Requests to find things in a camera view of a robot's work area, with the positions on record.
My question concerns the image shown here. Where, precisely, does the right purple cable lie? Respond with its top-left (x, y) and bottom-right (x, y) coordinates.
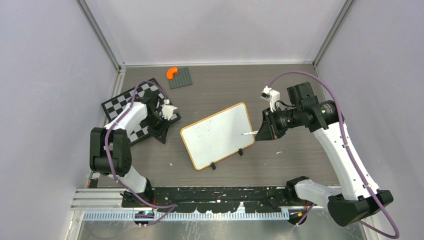
top-left (267, 70), bottom-right (400, 239)

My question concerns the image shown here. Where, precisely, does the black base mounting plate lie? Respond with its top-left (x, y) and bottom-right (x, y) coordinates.
top-left (141, 186), bottom-right (312, 214)

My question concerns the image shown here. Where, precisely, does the black white checkerboard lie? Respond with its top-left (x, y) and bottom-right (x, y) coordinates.
top-left (101, 78), bottom-right (165, 146)

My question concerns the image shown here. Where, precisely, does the aluminium frame rail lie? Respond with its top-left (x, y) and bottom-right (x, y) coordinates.
top-left (75, 0), bottom-right (126, 72)

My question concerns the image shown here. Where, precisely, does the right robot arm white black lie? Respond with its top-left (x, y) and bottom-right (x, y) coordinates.
top-left (255, 82), bottom-right (394, 227)

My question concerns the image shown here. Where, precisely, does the yellow framed whiteboard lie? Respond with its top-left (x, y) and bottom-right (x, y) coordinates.
top-left (180, 102), bottom-right (255, 171)

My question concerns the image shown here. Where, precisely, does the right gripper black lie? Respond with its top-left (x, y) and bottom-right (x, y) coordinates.
top-left (255, 104), bottom-right (302, 141)

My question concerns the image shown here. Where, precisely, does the orange curved block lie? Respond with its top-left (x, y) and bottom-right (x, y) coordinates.
top-left (166, 67), bottom-right (179, 80)

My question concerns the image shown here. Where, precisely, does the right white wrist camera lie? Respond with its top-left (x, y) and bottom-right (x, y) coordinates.
top-left (260, 86), bottom-right (280, 112)

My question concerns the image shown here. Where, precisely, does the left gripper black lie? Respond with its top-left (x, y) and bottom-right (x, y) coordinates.
top-left (143, 113), bottom-right (172, 144)

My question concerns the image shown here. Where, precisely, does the grey studded baseplate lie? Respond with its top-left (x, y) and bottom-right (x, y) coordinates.
top-left (168, 67), bottom-right (193, 90)

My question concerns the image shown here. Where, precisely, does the white marker pen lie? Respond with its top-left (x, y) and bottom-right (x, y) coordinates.
top-left (241, 130), bottom-right (258, 136)

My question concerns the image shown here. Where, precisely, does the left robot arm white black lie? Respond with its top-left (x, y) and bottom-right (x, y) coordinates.
top-left (89, 94), bottom-right (178, 207)

